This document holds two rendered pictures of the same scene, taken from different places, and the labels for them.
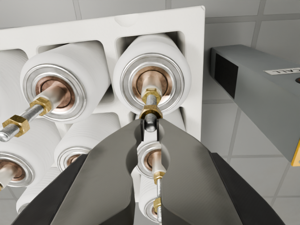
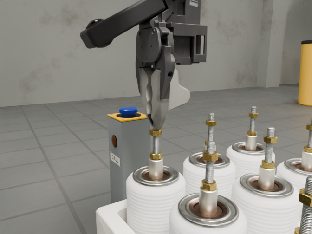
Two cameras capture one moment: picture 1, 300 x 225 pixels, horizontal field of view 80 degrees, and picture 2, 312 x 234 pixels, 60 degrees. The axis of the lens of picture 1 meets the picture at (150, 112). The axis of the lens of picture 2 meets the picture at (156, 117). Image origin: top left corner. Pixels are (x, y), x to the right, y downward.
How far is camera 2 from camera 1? 38 cm
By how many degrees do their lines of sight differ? 67
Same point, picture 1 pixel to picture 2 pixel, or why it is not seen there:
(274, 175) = not seen: hidden behind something
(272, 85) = (123, 148)
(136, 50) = (137, 186)
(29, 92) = (222, 221)
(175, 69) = (138, 171)
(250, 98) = (139, 164)
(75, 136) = (244, 200)
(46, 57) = (178, 221)
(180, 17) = (108, 215)
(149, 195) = (248, 157)
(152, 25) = (121, 225)
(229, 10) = not seen: outside the picture
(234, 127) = not seen: hidden behind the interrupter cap
